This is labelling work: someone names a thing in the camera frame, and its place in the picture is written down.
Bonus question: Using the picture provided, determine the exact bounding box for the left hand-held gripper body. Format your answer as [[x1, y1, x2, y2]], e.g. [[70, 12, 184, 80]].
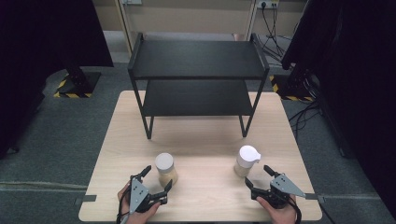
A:
[[128, 175, 170, 217]]

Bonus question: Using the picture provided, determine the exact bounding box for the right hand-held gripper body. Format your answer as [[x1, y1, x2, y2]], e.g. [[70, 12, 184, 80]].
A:
[[250, 173, 306, 210]]

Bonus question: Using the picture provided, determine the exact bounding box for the glass jar with beige lid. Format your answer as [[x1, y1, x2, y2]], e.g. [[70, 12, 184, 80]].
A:
[[154, 152, 179, 189]]

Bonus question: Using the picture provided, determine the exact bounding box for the glass jar with white spout lid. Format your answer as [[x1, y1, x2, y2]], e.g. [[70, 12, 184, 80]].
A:
[[233, 145, 262, 178]]

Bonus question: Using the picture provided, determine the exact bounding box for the black two-tier metal shelf rack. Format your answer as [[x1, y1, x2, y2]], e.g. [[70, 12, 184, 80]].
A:
[[127, 32, 271, 140]]

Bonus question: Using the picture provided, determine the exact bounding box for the person's left hand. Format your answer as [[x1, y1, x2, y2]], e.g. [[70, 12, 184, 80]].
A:
[[117, 183, 162, 224]]

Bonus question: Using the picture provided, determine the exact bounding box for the person's right hand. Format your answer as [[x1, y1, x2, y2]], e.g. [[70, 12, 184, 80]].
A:
[[256, 195, 297, 224]]

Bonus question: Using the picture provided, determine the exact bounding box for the grey tape strip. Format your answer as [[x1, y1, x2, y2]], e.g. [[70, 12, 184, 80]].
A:
[[74, 194, 98, 205], [304, 192, 325, 203]]

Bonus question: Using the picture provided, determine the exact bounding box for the black stand base striped tape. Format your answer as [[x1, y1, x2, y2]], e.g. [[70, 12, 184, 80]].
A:
[[53, 66, 103, 99], [269, 69, 316, 103]]

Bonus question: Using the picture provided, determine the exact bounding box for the black curtain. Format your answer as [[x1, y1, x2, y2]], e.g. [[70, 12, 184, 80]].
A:
[[281, 0, 396, 218], [0, 0, 115, 160]]

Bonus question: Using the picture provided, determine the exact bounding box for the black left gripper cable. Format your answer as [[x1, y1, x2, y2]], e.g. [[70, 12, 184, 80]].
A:
[[116, 186, 131, 224]]

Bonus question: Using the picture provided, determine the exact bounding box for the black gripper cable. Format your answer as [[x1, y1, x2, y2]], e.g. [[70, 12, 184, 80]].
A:
[[288, 197, 303, 224], [116, 186, 131, 224]]

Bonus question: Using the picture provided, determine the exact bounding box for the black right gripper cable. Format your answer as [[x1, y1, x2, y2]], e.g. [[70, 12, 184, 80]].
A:
[[288, 197, 303, 224]]

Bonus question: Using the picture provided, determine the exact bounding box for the bundle of black floor cables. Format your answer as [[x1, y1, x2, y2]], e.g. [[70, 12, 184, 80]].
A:
[[288, 77, 325, 141]]

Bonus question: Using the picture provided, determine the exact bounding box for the black power cable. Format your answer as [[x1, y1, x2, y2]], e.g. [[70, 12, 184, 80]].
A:
[[262, 4, 286, 59], [261, 4, 292, 62]]

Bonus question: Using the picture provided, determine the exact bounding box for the white wall socket with plugs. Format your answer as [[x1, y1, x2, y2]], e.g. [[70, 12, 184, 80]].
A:
[[256, 0, 280, 9]]

